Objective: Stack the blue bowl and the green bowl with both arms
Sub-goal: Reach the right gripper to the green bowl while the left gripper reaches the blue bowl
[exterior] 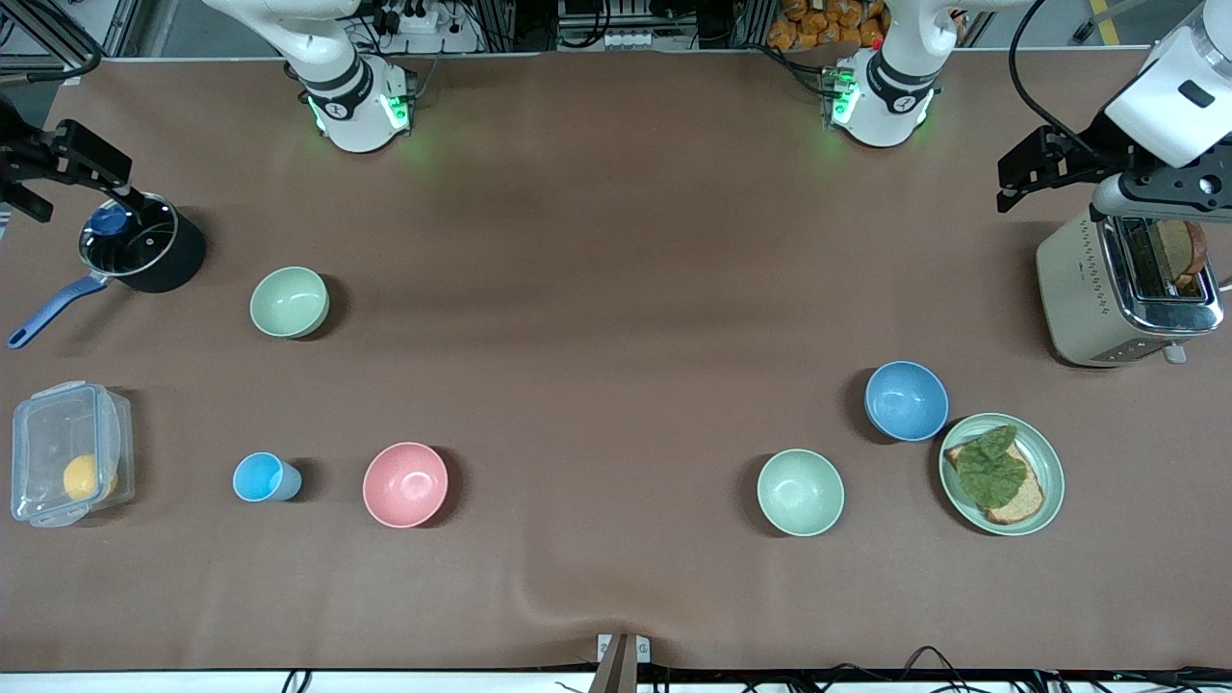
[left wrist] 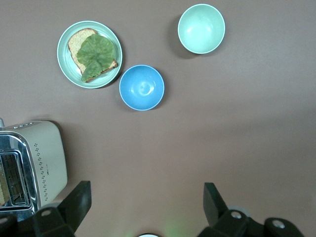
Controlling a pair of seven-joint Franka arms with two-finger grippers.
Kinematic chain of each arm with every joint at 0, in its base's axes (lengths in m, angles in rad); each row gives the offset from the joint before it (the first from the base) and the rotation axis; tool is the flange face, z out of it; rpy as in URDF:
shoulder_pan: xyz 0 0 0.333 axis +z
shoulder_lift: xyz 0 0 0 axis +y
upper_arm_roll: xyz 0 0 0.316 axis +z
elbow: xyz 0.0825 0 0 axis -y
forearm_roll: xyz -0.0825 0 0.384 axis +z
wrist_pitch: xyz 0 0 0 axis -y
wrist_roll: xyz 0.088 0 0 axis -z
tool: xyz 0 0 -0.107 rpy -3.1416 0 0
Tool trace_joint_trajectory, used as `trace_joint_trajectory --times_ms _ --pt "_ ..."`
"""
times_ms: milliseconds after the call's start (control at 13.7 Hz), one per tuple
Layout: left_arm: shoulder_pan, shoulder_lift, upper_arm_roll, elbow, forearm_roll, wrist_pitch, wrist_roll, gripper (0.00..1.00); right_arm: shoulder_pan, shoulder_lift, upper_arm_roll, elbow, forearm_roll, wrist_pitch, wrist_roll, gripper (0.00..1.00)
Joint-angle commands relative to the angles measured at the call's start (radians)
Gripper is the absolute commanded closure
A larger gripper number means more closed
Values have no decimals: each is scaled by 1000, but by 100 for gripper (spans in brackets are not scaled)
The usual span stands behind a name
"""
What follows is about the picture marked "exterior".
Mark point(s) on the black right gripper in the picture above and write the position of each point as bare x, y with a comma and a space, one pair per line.
19, 157

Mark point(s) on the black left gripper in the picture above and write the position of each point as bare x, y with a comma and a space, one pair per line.
1100, 154

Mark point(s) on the light green bowl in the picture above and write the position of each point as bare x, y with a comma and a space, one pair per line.
800, 493
288, 303

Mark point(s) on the blue bowl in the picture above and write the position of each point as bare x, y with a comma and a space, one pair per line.
906, 402

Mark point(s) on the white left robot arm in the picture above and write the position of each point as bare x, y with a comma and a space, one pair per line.
884, 106

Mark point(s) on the pink bowl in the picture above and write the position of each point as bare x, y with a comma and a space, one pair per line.
404, 485

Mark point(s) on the glass lid with blue knob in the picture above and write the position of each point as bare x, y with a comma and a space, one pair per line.
130, 241

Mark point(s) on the beige and chrome toaster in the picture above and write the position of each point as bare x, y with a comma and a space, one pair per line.
1078, 289

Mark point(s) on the brown toast slice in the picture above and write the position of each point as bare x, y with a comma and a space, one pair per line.
1182, 248

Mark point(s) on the clear plastic food container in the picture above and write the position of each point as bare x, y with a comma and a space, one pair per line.
48, 433

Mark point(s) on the bag of orange snacks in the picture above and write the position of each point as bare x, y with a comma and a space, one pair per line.
828, 19

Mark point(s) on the yellow lemon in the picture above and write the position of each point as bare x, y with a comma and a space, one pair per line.
85, 477

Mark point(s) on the green lettuce leaf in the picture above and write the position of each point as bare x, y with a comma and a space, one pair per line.
991, 467

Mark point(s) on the light green plate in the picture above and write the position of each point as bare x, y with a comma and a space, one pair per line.
1051, 481

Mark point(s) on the bread slice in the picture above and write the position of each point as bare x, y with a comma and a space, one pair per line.
1026, 500

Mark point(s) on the blue cup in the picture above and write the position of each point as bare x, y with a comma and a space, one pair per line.
258, 477

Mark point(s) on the white power strip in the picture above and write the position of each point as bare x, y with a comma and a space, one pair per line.
626, 39
423, 21

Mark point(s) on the metal table edge bracket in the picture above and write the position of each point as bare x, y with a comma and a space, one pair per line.
624, 654

